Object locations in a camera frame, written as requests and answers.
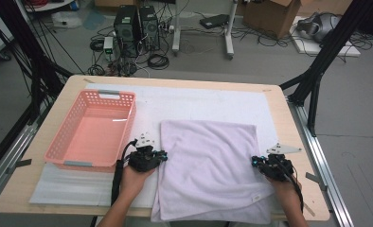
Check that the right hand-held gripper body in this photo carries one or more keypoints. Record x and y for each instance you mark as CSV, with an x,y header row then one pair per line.
x,y
277,168

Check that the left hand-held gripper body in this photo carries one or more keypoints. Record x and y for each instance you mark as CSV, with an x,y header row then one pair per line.
x,y
143,160

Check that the lilac printed towel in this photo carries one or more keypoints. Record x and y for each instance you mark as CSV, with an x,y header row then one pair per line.
x,y
209,170

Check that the pink plastic basket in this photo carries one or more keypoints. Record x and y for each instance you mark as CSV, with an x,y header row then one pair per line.
x,y
93,135

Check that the person's left hand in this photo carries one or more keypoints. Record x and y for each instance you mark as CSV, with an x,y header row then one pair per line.
x,y
132,186

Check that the person's right hand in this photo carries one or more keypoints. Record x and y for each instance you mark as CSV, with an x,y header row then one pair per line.
x,y
287,195

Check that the white grid mat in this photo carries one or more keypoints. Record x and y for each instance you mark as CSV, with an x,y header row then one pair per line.
x,y
200,101

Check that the white metal stand leg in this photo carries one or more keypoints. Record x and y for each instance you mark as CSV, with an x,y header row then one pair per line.
x,y
229,38
176,34

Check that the small white electronics box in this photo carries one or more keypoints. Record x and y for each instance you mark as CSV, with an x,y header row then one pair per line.
x,y
108,45

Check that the slim black computer tower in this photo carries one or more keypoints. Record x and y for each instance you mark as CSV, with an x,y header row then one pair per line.
x,y
149,26

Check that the large black computer tower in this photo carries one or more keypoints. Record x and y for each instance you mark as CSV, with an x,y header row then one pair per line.
x,y
126,30

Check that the white floor board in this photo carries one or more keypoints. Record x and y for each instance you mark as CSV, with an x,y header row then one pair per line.
x,y
351,50

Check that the flat black device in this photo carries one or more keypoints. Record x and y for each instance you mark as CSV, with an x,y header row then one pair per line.
x,y
213,21

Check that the open cardboard box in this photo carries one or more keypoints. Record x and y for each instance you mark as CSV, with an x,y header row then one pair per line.
x,y
269,17

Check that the grey headset device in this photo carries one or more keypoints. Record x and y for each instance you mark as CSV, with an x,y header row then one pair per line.
x,y
320,26

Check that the teal floor sheet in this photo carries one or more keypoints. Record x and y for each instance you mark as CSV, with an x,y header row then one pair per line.
x,y
93,19

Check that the clear plastic bag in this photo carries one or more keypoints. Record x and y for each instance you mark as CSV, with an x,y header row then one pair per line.
x,y
66,20

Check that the round white table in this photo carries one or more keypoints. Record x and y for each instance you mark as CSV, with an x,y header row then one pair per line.
x,y
49,6

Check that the aluminium frame rail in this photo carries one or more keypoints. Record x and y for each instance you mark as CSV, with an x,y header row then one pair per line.
x,y
4,167
323,157

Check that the black metal frame strut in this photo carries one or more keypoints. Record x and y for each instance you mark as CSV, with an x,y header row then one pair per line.
x,y
326,53
26,47

